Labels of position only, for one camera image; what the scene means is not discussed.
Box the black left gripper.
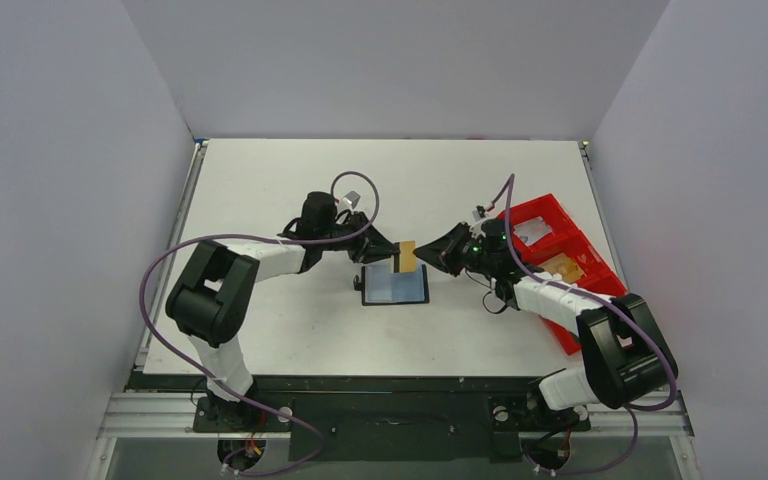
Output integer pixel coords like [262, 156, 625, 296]
[320, 212, 400, 265]

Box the gold card grey stripe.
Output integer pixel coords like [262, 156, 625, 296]
[392, 240, 417, 274]

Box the black leather card holder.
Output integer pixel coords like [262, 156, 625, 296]
[353, 264, 430, 306]

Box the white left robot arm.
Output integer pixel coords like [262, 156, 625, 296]
[165, 191, 400, 430]

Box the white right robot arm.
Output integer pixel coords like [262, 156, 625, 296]
[414, 219, 678, 427]

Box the silver card in bin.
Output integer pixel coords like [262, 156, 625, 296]
[513, 216, 553, 247]

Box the red plastic bin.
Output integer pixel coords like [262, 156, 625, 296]
[499, 193, 628, 358]

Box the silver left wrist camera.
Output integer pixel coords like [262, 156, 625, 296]
[342, 191, 361, 209]

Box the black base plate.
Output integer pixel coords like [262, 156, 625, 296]
[125, 374, 660, 464]

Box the aluminium frame rail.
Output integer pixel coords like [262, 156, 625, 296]
[95, 390, 695, 440]

